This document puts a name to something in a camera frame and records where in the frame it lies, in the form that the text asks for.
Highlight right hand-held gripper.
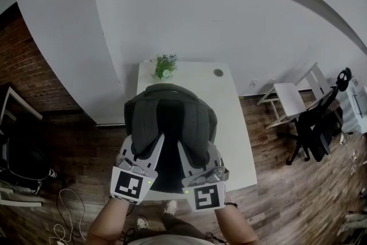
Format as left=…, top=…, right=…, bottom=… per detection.
left=177, top=142, right=228, bottom=212

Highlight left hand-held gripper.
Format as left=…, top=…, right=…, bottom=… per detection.
left=110, top=133, right=166, bottom=205

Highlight dark grey backpack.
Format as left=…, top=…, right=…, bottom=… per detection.
left=123, top=83, right=230, bottom=193

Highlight person's right forearm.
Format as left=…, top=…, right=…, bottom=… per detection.
left=213, top=203, right=259, bottom=245

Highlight person's left forearm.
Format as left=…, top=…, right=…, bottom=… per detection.
left=85, top=196, right=139, bottom=245

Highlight person's right shoe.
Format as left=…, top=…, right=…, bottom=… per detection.
left=163, top=199, right=178, bottom=216

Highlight person's shoe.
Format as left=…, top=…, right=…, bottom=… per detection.
left=163, top=199, right=178, bottom=216
left=136, top=215, right=149, bottom=231

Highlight person's legs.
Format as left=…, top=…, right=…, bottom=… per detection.
left=123, top=212, right=209, bottom=242

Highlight person's left shoe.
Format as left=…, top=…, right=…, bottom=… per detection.
left=136, top=215, right=149, bottom=231

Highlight white table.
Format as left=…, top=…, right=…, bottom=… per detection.
left=136, top=61, right=258, bottom=201

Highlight person's white shirt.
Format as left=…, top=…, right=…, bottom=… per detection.
left=133, top=234, right=217, bottom=245

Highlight green potted plant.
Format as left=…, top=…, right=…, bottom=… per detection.
left=151, top=53, right=178, bottom=83

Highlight white side desk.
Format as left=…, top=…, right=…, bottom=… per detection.
left=256, top=61, right=334, bottom=130

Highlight black office chair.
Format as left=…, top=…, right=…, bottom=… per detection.
left=276, top=67, right=353, bottom=166

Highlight white narrow desk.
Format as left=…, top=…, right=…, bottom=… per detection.
left=0, top=85, right=44, bottom=130

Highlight white laptop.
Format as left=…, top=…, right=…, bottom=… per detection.
left=352, top=92, right=365, bottom=119

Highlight white floor cable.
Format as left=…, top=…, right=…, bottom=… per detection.
left=48, top=188, right=87, bottom=245

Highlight white furniture frame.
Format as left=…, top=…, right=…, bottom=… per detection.
left=0, top=186, right=42, bottom=208

